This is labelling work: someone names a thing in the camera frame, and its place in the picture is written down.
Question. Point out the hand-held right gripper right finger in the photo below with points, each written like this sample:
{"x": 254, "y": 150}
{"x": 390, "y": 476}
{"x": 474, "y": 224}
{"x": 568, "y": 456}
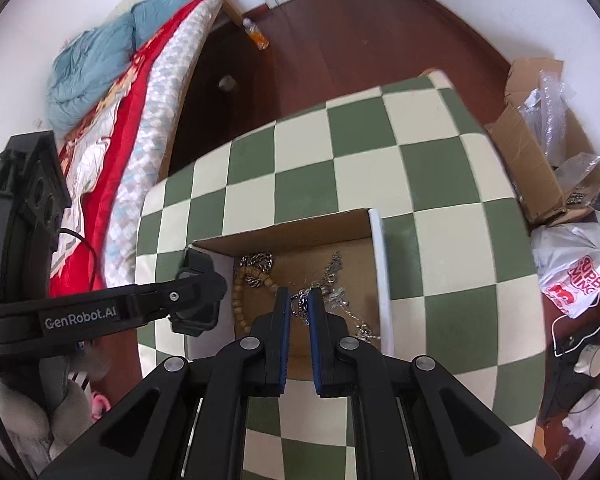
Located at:
{"x": 317, "y": 345}

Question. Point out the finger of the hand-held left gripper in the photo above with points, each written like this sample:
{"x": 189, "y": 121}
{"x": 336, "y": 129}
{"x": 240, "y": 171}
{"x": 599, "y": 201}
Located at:
{"x": 155, "y": 302}

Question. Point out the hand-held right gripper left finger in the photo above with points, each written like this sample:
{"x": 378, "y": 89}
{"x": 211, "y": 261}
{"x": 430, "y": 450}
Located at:
{"x": 280, "y": 340}

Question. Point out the white cardboard box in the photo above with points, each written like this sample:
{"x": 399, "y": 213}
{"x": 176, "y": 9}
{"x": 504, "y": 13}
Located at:
{"x": 386, "y": 280}

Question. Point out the pink slipper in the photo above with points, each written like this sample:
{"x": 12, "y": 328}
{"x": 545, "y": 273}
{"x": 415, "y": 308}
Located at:
{"x": 99, "y": 405}

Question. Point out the bed with red blanket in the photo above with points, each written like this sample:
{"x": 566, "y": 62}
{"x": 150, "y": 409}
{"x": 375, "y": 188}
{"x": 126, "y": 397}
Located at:
{"x": 125, "y": 125}

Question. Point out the grey plush cloth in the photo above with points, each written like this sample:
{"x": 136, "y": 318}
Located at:
{"x": 35, "y": 410}

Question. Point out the diamond-patterned mattress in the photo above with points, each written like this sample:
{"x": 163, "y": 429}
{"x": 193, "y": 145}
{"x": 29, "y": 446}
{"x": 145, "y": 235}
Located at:
{"x": 155, "y": 135}

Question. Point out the blue quilt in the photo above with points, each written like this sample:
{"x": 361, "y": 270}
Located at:
{"x": 87, "y": 75}

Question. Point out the green checkered tablecloth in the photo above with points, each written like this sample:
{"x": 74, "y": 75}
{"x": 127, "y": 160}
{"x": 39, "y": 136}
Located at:
{"x": 380, "y": 160}

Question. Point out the small grey jar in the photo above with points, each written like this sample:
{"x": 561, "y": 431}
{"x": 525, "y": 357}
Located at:
{"x": 226, "y": 83}

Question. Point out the white plastic bag red print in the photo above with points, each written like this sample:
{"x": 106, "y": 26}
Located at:
{"x": 570, "y": 270}

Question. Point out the white round dish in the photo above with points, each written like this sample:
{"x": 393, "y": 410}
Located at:
{"x": 586, "y": 400}

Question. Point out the white cup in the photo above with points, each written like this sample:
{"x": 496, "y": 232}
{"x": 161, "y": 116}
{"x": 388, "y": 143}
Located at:
{"x": 592, "y": 357}

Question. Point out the brown cardboard box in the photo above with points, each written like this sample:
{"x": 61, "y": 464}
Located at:
{"x": 525, "y": 155}

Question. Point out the blue pillow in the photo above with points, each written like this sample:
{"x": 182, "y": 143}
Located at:
{"x": 175, "y": 0}

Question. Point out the orange liquid bottle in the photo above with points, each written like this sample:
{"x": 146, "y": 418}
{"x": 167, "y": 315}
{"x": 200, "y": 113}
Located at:
{"x": 256, "y": 35}

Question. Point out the clear bubble wrap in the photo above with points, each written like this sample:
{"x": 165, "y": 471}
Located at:
{"x": 550, "y": 105}

